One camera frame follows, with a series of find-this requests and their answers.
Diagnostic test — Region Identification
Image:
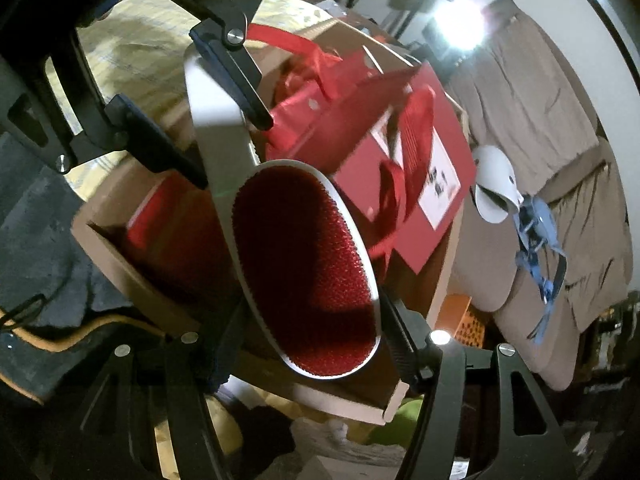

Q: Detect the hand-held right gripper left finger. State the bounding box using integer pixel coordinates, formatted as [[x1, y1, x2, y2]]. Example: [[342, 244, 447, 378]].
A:
[[55, 305, 243, 480]]

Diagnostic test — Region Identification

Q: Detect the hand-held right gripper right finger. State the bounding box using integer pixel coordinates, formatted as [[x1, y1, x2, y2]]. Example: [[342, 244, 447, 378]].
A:
[[377, 292, 576, 480]]

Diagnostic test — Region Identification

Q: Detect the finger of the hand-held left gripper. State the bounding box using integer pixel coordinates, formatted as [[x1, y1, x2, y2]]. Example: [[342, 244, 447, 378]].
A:
[[135, 0, 275, 131], [0, 25, 210, 188]]

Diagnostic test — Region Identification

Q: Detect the red rounded tin floral sleeve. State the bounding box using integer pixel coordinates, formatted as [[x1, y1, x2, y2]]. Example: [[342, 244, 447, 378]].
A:
[[125, 170, 236, 301]]

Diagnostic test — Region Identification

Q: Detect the brown cardboard box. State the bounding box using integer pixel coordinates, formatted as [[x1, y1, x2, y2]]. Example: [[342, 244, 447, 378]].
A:
[[70, 0, 473, 426]]

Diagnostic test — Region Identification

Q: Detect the red white lint brush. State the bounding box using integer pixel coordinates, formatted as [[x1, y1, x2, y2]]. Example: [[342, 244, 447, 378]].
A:
[[182, 50, 385, 380]]

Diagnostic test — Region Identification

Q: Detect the red gift box white label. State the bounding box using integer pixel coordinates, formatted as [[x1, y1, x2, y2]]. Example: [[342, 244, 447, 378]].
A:
[[247, 22, 478, 276]]

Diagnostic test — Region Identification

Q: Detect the orange plastic crate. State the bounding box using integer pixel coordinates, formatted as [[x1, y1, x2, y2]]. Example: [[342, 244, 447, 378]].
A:
[[439, 294, 487, 350]]

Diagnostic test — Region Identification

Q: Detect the green plastic container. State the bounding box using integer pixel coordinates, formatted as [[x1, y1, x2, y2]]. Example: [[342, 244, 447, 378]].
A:
[[367, 397, 426, 446]]

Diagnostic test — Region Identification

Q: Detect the yellow plaid tablecloth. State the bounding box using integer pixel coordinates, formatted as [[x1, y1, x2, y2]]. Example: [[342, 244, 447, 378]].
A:
[[45, 0, 331, 196]]

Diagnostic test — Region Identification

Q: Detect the beige sofa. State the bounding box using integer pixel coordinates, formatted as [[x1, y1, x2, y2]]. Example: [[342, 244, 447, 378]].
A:
[[430, 0, 633, 391]]

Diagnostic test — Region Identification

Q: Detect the white domed device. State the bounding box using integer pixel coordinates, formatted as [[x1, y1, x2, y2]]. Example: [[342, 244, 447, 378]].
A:
[[472, 145, 526, 223]]

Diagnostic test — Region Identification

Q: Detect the bright lamp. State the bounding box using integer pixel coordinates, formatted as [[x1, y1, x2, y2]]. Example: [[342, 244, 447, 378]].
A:
[[432, 0, 488, 51]]

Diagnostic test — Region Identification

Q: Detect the medium beige cushion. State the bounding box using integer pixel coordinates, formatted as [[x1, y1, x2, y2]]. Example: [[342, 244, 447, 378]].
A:
[[540, 140, 628, 281]]

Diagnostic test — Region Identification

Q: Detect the large beige cushion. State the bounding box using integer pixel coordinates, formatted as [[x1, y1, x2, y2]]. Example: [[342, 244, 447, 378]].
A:
[[450, 0, 601, 181]]

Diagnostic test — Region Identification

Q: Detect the framed ink painting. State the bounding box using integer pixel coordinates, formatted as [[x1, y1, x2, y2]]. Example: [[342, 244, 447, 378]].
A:
[[550, 0, 640, 76]]

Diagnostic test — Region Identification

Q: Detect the blue strap harness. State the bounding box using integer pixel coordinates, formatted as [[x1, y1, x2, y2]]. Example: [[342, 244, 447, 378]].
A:
[[515, 195, 568, 346]]

